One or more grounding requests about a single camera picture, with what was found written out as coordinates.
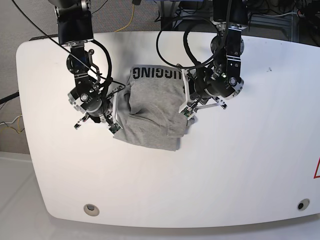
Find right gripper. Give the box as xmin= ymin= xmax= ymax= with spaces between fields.
xmin=73 ymin=84 xmax=124 ymax=130

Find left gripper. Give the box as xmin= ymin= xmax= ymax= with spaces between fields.
xmin=176 ymin=64 xmax=228 ymax=114

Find grey T-shirt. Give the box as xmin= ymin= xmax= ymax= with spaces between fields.
xmin=114 ymin=65 xmax=195 ymax=151

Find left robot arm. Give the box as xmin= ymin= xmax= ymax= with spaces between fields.
xmin=175 ymin=0 xmax=248 ymax=119

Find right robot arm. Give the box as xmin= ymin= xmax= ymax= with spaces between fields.
xmin=50 ymin=0 xmax=125 ymax=134

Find left table grommet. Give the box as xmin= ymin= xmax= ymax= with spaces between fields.
xmin=83 ymin=204 xmax=100 ymax=217

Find table grommet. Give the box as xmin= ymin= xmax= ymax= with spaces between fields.
xmin=83 ymin=204 xmax=100 ymax=217
xmin=297 ymin=198 xmax=310 ymax=211

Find black table leg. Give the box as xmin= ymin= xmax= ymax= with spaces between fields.
xmin=156 ymin=0 xmax=180 ymax=31

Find right table grommet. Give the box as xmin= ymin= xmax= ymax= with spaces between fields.
xmin=297 ymin=198 xmax=310 ymax=211

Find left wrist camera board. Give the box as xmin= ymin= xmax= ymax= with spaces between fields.
xmin=181 ymin=106 xmax=196 ymax=120

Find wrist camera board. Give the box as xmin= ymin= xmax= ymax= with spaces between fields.
xmin=108 ymin=122 xmax=122 ymax=136
xmin=181 ymin=106 xmax=196 ymax=120

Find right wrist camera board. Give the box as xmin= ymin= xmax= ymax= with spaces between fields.
xmin=108 ymin=122 xmax=122 ymax=136

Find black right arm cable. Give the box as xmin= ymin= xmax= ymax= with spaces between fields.
xmin=9 ymin=0 xmax=126 ymax=101

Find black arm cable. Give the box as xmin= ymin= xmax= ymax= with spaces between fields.
xmin=156 ymin=12 xmax=226 ymax=70
xmin=9 ymin=0 xmax=126 ymax=101

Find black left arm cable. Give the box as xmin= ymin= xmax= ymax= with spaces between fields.
xmin=156 ymin=12 xmax=226 ymax=70

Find white and yellow floor cables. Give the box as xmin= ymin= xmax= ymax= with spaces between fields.
xmin=0 ymin=113 xmax=24 ymax=135

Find yellow cable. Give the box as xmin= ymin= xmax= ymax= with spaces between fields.
xmin=114 ymin=0 xmax=141 ymax=33

